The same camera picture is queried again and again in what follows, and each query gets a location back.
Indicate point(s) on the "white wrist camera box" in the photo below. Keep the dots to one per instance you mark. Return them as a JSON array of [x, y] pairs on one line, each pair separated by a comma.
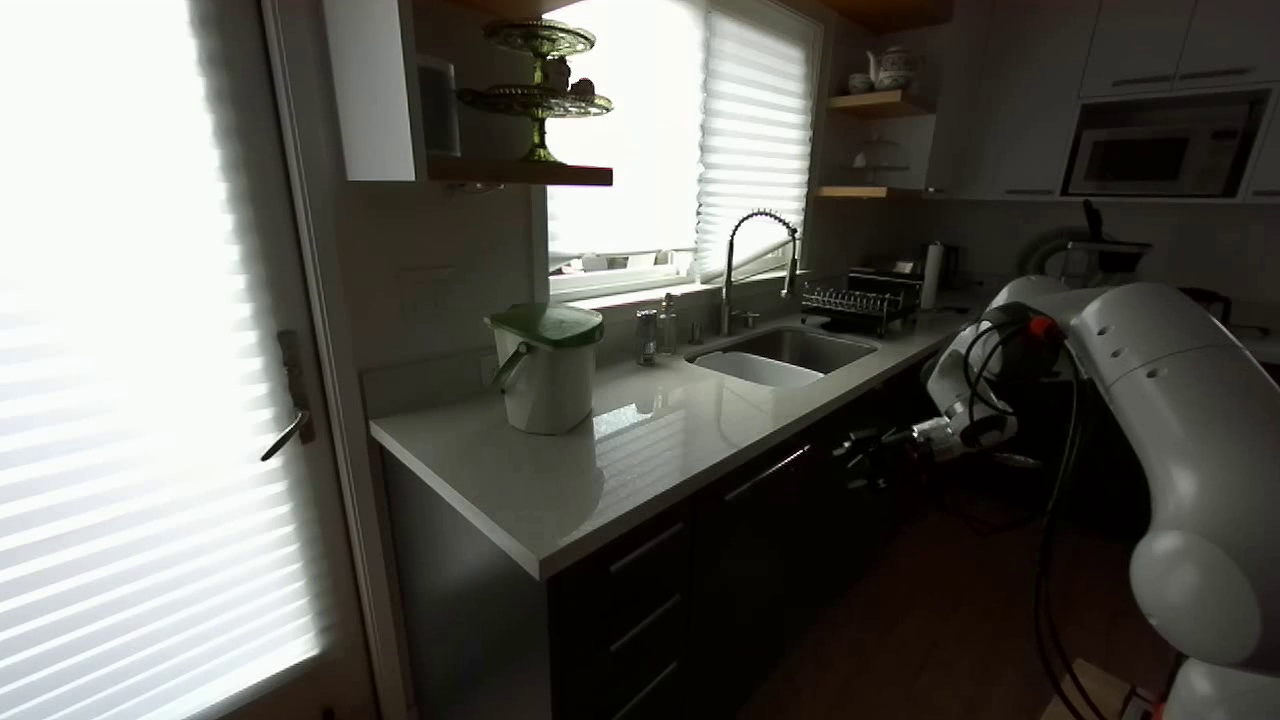
[[965, 435]]

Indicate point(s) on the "white microwave oven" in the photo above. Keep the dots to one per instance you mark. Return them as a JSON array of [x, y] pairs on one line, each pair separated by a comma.
[[1146, 159]]

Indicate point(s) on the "wooden wall shelf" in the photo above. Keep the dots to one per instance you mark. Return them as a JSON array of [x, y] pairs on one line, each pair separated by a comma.
[[886, 8], [880, 103], [853, 194]]

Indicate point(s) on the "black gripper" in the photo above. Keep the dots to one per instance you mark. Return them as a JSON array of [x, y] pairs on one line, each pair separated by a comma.
[[896, 449]]

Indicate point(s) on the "small framed picture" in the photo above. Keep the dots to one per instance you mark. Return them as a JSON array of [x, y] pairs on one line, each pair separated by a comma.
[[443, 106]]

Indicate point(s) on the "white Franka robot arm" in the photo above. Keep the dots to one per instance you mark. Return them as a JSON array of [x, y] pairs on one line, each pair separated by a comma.
[[1187, 426]]

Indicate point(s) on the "chrome soap dispenser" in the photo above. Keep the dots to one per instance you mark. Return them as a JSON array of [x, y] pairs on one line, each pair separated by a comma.
[[655, 334]]

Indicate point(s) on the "dark kitchen counter cabinet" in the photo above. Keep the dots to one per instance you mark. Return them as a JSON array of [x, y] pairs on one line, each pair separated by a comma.
[[745, 585]]

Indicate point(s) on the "kitchen window with blind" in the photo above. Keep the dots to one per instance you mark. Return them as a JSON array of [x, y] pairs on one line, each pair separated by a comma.
[[755, 135]]

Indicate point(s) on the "dark dish rack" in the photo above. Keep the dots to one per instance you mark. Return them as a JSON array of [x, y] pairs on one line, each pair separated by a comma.
[[860, 301]]

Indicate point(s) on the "white paper towel roll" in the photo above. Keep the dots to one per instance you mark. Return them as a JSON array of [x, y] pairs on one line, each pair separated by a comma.
[[935, 274]]

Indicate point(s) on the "white wall cabinet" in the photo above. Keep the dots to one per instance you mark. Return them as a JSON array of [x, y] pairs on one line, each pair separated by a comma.
[[1132, 45]]

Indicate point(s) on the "chrome arched faucet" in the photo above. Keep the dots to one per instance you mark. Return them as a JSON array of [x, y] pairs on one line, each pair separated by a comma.
[[730, 265]]

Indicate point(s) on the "white kitchen sink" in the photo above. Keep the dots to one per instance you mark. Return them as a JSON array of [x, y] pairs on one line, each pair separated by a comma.
[[785, 353]]

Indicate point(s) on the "glass door with blinds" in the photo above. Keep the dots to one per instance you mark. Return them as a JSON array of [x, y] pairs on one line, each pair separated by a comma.
[[135, 403]]

